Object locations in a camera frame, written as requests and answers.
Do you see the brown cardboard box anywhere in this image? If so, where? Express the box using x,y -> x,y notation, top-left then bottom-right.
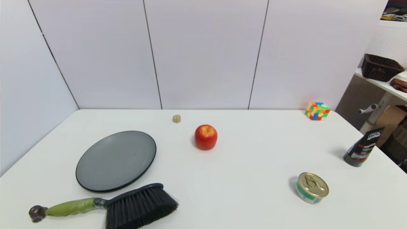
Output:
372,105 -> 407,147

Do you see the white desk with knobbed leg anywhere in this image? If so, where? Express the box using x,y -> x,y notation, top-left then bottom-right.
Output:
355,68 -> 407,135

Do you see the colourful puzzle cube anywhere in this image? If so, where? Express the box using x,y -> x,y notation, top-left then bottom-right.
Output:
305,102 -> 331,121

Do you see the green-handled black bristle brush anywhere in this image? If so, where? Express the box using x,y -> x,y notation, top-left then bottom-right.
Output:
44,183 -> 179,229

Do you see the gold-lid tin can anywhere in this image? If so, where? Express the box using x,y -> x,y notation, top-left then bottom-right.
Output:
295,172 -> 329,204

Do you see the dark wicker basket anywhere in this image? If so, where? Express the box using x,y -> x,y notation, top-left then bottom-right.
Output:
362,53 -> 405,82

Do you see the black face wash tube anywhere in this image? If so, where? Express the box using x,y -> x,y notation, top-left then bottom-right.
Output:
343,127 -> 385,167

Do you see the brown cloth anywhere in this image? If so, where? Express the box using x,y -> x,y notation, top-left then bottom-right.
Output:
390,79 -> 407,93

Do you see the white perforated panel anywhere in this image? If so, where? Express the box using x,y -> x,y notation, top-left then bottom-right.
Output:
335,25 -> 407,128

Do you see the round grey plate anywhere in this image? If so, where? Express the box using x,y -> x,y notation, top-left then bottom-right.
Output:
75,130 -> 157,192

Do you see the red apple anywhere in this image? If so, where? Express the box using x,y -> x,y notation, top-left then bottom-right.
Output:
194,124 -> 218,150

